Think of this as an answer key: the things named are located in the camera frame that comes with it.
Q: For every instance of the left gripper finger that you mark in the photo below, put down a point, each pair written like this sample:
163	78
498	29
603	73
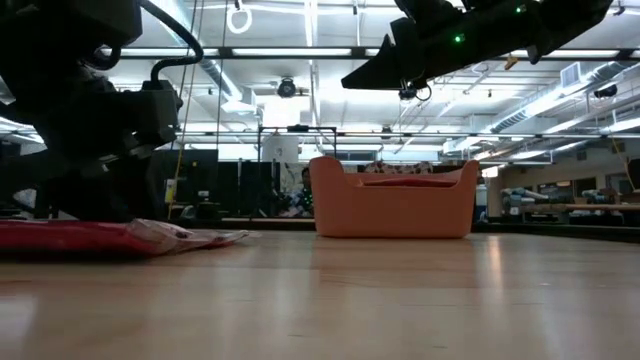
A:
112	195
65	195

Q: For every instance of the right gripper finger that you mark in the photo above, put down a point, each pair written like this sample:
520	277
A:
387	80
380	60

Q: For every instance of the red popcorn bag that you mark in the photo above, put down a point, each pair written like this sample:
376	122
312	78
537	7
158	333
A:
75	237
410	182

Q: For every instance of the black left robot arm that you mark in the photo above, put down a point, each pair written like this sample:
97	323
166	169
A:
65	20

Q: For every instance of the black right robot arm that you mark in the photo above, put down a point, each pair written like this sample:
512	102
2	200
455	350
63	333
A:
575	15

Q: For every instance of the yellow tag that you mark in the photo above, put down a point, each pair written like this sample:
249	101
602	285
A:
170	191

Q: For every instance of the overhead light bar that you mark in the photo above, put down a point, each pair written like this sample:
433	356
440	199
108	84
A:
450	135
290	52

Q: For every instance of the patterned cloth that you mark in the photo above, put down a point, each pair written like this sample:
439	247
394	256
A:
400	167

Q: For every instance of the large black monitor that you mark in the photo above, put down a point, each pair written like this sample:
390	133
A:
200	170

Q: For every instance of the round black ceiling device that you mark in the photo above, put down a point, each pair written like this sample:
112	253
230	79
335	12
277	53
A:
286	88

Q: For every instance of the white ceiling vent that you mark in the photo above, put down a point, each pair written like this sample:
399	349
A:
570	75

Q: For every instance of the white cylinder container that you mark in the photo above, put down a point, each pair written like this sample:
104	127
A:
280	149

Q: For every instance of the lit white lamp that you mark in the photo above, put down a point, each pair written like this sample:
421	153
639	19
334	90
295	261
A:
490	172

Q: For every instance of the orange plastic basket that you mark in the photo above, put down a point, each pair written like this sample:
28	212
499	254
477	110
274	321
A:
395	210

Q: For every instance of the black partition panels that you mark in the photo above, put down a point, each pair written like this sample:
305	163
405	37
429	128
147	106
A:
245	190

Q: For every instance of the person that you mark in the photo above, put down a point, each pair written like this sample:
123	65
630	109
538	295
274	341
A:
304	197

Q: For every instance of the black ceiling speaker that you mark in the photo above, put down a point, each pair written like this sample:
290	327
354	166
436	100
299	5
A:
606	91

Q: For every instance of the black hanging camera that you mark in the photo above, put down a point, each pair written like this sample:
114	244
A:
407	93

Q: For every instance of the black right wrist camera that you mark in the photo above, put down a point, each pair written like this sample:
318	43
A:
430	10

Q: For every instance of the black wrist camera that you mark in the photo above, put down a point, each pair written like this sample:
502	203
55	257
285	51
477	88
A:
430	10
162	115

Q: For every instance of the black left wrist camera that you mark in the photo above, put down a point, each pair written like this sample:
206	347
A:
162	115

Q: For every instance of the long silver air duct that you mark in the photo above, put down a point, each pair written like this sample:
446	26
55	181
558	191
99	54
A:
550	100

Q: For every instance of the short silver air duct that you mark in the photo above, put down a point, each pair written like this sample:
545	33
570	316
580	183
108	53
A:
220	80

